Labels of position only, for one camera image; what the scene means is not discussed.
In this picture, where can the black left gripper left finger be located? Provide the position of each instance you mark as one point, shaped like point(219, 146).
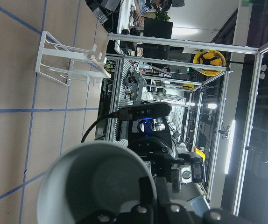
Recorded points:
point(147, 191)

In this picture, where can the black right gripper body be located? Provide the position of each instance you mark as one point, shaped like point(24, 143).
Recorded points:
point(176, 164)

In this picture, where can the yellow hard hat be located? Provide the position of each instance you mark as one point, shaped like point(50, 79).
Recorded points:
point(209, 57)

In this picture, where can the white wire cup rack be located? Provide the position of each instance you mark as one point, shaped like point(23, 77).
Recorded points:
point(62, 63)

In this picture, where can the grey plastic cup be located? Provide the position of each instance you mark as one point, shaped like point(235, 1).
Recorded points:
point(92, 183)

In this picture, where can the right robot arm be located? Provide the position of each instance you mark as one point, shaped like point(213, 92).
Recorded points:
point(191, 192)

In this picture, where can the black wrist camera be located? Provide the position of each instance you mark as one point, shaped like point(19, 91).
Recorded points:
point(144, 111)

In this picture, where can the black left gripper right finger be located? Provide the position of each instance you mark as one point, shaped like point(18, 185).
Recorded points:
point(162, 191)

